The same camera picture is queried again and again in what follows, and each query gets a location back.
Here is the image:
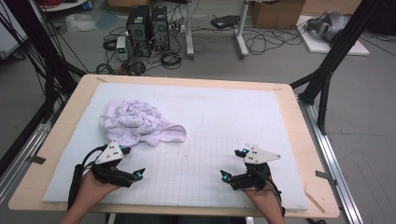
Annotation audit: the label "black tape piece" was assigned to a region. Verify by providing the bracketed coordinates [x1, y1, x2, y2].
[26, 154, 47, 166]
[315, 170, 338, 187]

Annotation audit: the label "person's left hand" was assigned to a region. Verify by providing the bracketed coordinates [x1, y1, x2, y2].
[78, 169, 120, 204]

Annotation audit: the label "white desk leg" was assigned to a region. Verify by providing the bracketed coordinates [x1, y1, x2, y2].
[185, 0, 195, 60]
[234, 0, 250, 59]

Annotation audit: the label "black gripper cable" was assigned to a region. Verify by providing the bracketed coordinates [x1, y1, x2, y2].
[260, 169, 287, 218]
[66, 144, 108, 212]

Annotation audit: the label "brown cardboard box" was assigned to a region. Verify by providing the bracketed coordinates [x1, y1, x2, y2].
[251, 0, 306, 30]

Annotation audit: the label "black loose floor cables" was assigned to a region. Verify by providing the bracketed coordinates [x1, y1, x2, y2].
[242, 27, 307, 56]

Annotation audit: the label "person's right hand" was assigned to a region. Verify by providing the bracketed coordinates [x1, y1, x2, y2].
[244, 181, 283, 213]

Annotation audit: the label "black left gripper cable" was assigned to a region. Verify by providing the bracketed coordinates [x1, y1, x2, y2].
[66, 144, 108, 212]

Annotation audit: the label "white power supply unit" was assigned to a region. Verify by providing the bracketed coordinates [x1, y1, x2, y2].
[116, 35, 129, 62]

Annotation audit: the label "light purple butterfly print garment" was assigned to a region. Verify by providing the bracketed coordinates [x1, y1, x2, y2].
[98, 98, 188, 148]

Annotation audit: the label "white floor board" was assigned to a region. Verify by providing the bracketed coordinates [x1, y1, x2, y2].
[295, 15, 371, 57]

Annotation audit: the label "white foam mat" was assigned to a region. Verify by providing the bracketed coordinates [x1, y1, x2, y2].
[42, 81, 310, 211]

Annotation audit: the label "black coiled floor cable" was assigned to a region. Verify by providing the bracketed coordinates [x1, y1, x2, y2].
[160, 50, 183, 70]
[102, 36, 118, 52]

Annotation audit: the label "clear plastic bag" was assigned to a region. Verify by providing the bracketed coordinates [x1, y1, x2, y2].
[64, 13, 97, 34]

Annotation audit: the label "aluminium rail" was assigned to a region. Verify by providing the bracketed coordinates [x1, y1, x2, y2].
[297, 97, 365, 224]
[0, 102, 64, 204]

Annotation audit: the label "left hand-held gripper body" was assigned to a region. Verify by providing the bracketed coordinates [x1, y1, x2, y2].
[90, 140, 138, 189]

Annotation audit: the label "black metal frame stand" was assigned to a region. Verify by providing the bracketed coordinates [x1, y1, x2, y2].
[289, 0, 389, 135]
[0, 0, 88, 175]

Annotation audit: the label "teal floor sheet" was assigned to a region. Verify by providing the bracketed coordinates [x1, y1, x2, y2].
[95, 10, 120, 31]

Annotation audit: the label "black computer tower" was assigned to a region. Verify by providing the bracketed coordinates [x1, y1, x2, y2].
[125, 5, 153, 58]
[150, 6, 171, 52]

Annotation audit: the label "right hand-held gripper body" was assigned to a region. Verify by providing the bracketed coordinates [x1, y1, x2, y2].
[232, 146, 282, 191]

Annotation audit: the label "black flat device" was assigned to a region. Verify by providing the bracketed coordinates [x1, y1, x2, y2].
[210, 14, 241, 30]

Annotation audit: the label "grey headset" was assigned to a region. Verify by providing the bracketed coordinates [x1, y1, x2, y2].
[305, 11, 351, 43]

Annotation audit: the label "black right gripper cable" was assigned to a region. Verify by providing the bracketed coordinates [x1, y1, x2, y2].
[260, 169, 287, 218]

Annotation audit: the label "thin wooden stick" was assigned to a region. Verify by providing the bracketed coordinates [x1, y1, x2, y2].
[304, 189, 326, 215]

